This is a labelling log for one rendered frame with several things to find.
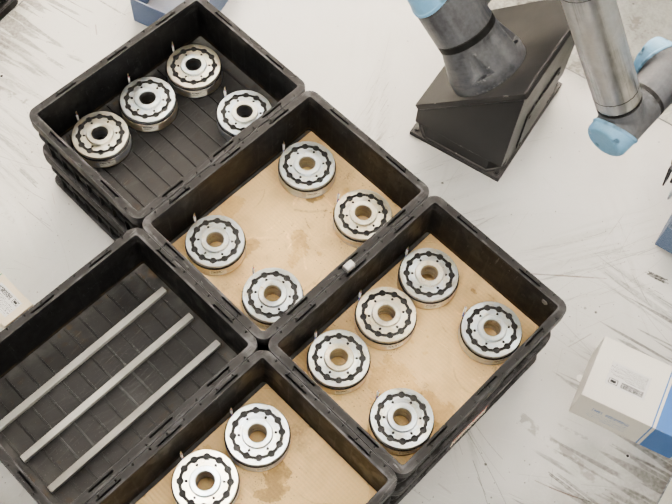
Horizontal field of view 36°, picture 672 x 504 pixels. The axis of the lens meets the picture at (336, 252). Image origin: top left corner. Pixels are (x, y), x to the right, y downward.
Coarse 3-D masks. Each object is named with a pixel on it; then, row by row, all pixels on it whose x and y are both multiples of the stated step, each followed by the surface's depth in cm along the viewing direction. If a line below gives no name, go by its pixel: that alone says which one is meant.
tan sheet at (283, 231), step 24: (336, 168) 187; (240, 192) 184; (264, 192) 184; (336, 192) 184; (240, 216) 181; (264, 216) 182; (288, 216) 182; (312, 216) 182; (360, 216) 182; (264, 240) 179; (288, 240) 180; (312, 240) 180; (336, 240) 180; (240, 264) 177; (264, 264) 177; (288, 264) 178; (312, 264) 178; (336, 264) 178; (240, 288) 175
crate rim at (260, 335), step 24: (312, 96) 182; (336, 120) 180; (240, 144) 176; (216, 168) 174; (192, 264) 166; (216, 288) 164; (312, 288) 165; (240, 312) 162; (288, 312) 162; (264, 336) 160
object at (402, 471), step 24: (408, 216) 172; (456, 216) 172; (384, 240) 169; (480, 240) 170; (360, 264) 168; (336, 288) 165; (312, 312) 163; (288, 360) 159; (336, 408) 156; (360, 432) 154; (384, 456) 152
